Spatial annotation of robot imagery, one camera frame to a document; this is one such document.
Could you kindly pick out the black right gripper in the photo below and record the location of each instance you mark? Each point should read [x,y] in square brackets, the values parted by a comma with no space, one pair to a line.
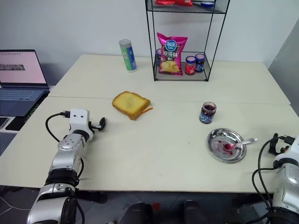
[282,145]

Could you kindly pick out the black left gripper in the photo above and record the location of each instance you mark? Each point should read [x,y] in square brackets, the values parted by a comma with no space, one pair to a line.
[95,126]

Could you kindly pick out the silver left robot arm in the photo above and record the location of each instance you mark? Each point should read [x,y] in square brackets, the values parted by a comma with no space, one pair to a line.
[66,149]

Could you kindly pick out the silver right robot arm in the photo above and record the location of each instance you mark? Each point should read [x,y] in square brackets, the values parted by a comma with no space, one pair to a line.
[288,186]

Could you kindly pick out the toasted golden bread slice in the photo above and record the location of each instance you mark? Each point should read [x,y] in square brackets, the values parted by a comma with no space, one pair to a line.
[129,102]

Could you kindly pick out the steel spoon with jam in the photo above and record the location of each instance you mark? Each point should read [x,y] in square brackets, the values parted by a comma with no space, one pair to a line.
[229,146]

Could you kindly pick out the pale white bread slice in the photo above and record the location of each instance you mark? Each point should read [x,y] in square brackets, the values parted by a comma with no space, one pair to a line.
[149,108]

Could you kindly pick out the open blueberry jam jar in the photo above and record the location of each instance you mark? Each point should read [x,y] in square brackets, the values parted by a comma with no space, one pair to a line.
[207,114]

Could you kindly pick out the red jam jar pink lid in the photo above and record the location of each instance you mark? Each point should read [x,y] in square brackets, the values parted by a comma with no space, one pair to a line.
[190,66]

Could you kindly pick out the round steel plate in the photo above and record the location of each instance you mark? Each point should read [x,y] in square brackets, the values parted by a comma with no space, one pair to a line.
[218,141]

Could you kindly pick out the green blue cylindrical can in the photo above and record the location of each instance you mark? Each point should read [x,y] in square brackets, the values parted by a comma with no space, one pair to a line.
[128,56]

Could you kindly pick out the grey partition panel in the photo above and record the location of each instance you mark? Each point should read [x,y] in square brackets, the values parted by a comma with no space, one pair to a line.
[286,70]

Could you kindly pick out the open blue laptop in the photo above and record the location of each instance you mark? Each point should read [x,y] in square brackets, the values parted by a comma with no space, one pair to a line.
[21,77]

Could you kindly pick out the dark rounded shape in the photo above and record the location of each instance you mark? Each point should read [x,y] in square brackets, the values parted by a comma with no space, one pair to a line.
[137,213]
[197,212]

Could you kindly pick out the pink potato chip bag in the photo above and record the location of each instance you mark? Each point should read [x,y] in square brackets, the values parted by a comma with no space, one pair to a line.
[170,56]

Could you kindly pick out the grey keyboard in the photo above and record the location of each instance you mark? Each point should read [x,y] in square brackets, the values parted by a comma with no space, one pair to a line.
[5,142]

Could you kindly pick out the red snack packet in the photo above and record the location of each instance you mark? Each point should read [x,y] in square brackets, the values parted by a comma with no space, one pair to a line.
[174,2]

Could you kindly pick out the blue round lid container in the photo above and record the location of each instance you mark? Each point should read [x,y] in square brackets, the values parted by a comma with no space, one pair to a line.
[207,4]

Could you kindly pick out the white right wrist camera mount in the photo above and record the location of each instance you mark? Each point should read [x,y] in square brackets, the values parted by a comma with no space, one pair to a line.
[290,151]

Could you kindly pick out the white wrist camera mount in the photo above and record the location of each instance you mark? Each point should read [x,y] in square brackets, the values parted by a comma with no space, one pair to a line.
[290,151]
[79,121]

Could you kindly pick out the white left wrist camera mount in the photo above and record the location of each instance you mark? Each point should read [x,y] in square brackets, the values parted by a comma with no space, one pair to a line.
[79,121]

